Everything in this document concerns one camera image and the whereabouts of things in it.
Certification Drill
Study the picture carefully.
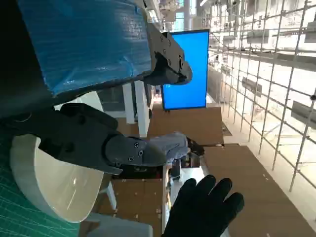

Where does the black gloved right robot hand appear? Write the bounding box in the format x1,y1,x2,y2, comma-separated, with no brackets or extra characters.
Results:
161,174,245,237

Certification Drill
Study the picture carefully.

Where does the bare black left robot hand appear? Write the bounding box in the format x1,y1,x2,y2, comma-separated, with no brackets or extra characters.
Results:
0,0,193,176

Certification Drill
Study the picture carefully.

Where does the white plate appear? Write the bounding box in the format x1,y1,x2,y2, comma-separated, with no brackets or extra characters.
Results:
9,134,104,224

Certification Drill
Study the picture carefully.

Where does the blue monitor screen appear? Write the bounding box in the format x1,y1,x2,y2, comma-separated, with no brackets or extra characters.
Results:
160,29,210,111

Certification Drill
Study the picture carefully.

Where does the green cutting mat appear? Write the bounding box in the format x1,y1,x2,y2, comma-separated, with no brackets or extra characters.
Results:
0,118,79,237

